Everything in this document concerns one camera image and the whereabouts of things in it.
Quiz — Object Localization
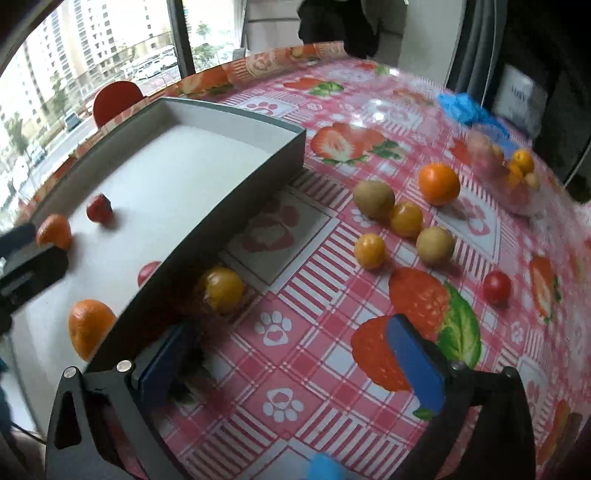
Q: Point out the orange mandarin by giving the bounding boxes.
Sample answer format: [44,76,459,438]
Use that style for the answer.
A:
[68,299,116,361]
[418,163,461,206]

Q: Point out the dark red tomato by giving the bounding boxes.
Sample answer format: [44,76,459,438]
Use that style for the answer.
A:
[136,261,161,287]

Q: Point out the brown kiwi fruit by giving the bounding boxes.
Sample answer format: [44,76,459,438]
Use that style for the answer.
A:
[353,180,394,220]
[416,226,456,266]

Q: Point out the blue gloved right hand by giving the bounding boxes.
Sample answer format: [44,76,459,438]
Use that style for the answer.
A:
[305,453,348,480]

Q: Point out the white tray box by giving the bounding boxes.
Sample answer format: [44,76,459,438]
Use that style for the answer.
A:
[10,98,305,430]

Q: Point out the red cherry tomato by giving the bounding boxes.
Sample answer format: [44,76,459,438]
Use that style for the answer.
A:
[482,270,512,306]

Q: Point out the yellow tomato near tray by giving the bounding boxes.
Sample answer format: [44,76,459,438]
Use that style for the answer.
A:
[197,266,245,315]

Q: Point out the red plastic stool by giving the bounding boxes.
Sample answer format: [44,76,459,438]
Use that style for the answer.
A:
[92,81,144,129]

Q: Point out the pink strawberry tablecloth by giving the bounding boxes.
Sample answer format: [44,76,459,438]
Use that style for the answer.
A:
[24,43,590,479]

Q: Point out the yellow cherry tomato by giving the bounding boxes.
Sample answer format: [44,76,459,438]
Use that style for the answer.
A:
[353,233,387,270]

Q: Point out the yellow tomato near kiwis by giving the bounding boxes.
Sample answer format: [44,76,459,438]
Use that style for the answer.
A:
[390,201,423,239]

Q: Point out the orange mandarin on table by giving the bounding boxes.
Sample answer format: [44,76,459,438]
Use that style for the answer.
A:
[418,163,461,206]

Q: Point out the orange in bowl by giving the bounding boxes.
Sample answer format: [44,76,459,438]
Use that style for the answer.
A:
[511,149,535,175]
[505,162,524,188]

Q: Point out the glass fruit bowl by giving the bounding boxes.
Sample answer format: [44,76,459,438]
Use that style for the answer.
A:
[466,129,544,217]

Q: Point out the blue gloves on table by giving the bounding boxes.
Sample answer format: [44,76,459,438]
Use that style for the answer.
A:
[437,93,510,139]

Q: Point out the person in beige jacket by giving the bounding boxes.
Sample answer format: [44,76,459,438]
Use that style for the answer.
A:
[297,0,408,66]

